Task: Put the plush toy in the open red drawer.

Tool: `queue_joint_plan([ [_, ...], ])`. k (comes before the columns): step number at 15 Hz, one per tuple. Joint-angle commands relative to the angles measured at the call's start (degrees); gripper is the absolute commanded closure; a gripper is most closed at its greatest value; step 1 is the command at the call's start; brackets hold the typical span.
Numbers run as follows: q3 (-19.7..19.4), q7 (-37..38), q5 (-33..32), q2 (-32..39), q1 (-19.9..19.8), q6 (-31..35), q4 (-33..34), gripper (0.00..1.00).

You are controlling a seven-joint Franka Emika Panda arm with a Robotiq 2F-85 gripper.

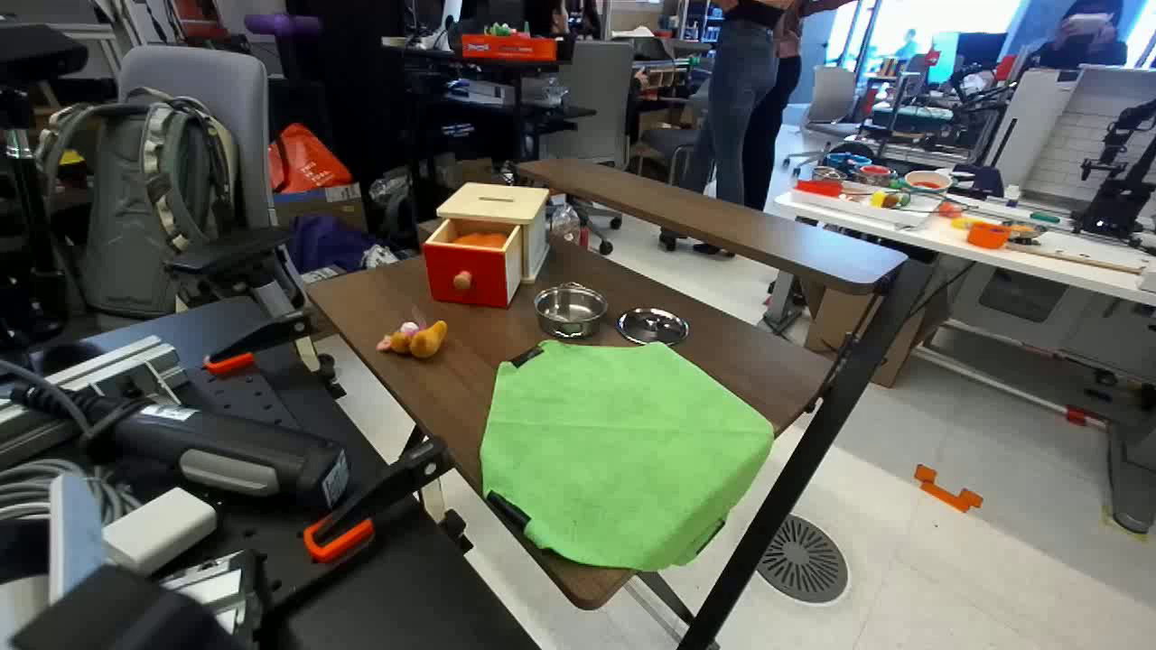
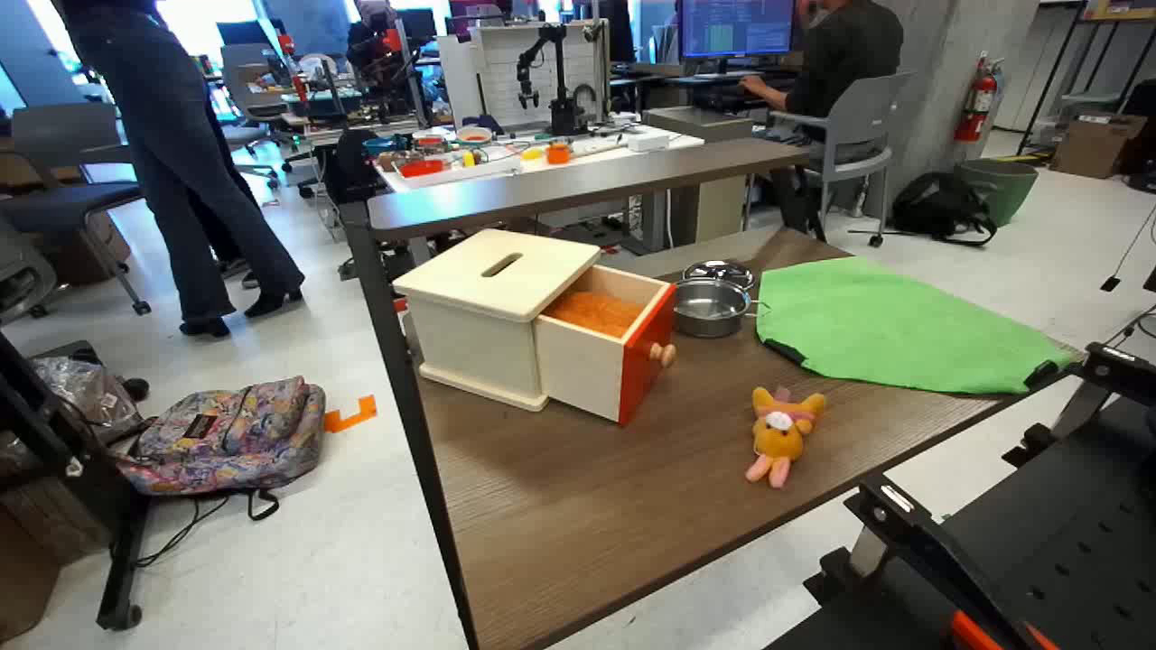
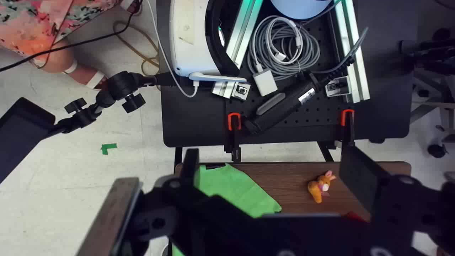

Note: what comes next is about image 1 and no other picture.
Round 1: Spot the steel bowl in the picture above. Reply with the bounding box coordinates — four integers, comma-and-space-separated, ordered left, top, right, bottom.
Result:
535, 280, 607, 340

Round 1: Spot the black orange bar clamp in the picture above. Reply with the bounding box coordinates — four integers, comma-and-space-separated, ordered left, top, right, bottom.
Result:
299, 438, 449, 563

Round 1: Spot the orange pink plush toy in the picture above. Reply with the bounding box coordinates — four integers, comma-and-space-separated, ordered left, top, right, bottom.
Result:
374, 321, 449, 361

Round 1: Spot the dark wooden raised shelf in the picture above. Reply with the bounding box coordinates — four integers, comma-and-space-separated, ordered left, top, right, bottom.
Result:
515, 159, 908, 287

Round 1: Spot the white power adapter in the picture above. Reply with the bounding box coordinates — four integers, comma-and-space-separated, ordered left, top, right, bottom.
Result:
104, 488, 216, 575

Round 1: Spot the green microfibre cloth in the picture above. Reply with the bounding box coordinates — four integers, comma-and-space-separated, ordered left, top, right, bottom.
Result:
482, 340, 777, 570

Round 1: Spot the grey backpack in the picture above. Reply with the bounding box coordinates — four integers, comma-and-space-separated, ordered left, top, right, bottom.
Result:
39, 86, 238, 317

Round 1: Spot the white cluttered work table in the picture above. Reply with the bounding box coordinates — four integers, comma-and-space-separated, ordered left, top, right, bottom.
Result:
774, 180, 1156, 307

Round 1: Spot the small black background robot arm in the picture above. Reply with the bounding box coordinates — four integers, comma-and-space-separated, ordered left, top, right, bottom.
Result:
1078, 96, 1156, 238

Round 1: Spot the shallow steel dish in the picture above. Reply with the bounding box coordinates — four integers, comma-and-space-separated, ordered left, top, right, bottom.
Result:
618, 307, 691, 346

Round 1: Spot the standing person in jeans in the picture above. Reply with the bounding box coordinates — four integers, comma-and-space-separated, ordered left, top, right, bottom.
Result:
679, 0, 801, 201

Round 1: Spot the red front wooden drawer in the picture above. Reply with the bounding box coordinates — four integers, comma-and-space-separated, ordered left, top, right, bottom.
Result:
421, 220, 519, 307

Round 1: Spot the grey office chair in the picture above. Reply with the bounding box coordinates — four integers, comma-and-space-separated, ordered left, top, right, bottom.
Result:
118, 47, 302, 317

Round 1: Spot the round floor drain cover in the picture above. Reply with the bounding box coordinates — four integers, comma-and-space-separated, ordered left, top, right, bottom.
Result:
759, 517, 849, 601

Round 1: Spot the cream wooden drawer box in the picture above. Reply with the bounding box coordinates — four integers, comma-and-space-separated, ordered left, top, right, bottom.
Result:
436, 180, 548, 280

